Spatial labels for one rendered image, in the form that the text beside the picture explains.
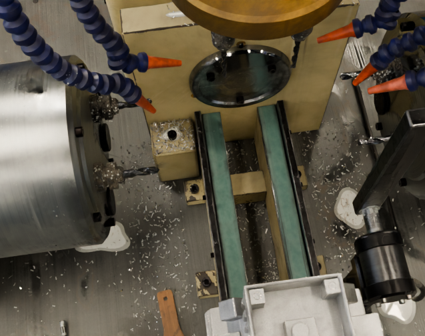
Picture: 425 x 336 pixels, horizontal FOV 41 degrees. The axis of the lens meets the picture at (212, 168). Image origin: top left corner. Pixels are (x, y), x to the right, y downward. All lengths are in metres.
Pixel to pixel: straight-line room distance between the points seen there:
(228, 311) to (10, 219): 0.27
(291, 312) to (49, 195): 0.30
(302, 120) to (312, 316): 0.46
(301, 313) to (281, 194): 0.29
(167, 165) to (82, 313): 0.27
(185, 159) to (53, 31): 0.43
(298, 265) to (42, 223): 0.36
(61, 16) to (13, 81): 0.52
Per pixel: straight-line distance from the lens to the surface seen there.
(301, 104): 0.95
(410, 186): 0.84
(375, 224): 0.76
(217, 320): 0.68
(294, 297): 0.62
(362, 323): 0.67
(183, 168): 0.96
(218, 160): 0.88
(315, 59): 0.84
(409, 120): 0.56
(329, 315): 0.62
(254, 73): 0.83
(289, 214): 0.85
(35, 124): 0.67
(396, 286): 0.72
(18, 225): 0.70
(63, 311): 0.97
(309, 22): 0.52
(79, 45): 1.17
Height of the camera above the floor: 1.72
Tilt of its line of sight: 67 degrees down
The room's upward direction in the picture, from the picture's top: 3 degrees counter-clockwise
